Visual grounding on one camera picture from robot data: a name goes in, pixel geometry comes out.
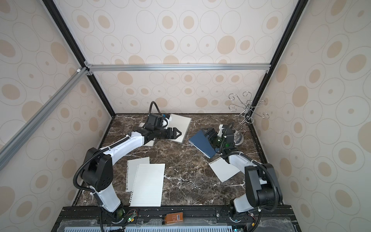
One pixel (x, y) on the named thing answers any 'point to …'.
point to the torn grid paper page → (132, 166)
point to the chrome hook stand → (247, 115)
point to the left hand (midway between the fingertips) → (181, 132)
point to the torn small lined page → (223, 170)
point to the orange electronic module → (174, 217)
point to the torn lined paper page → (147, 190)
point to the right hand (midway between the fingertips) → (210, 132)
